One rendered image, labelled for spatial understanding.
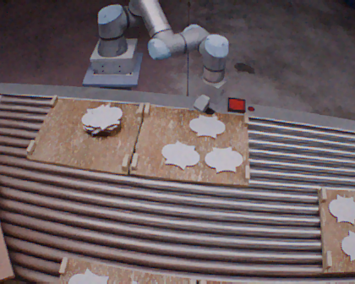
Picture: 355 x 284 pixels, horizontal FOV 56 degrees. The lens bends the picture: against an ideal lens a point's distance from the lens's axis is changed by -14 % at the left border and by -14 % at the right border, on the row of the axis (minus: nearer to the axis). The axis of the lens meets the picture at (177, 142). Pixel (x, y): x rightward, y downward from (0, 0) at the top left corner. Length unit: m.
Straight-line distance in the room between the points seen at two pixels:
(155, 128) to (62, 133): 0.37
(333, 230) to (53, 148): 1.08
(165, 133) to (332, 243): 0.76
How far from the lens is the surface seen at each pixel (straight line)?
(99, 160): 1.36
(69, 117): 1.54
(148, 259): 1.16
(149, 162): 1.34
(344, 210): 1.36
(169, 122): 1.48
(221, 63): 1.23
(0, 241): 1.14
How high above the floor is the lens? 1.97
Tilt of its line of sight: 48 degrees down
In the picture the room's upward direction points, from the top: 3 degrees clockwise
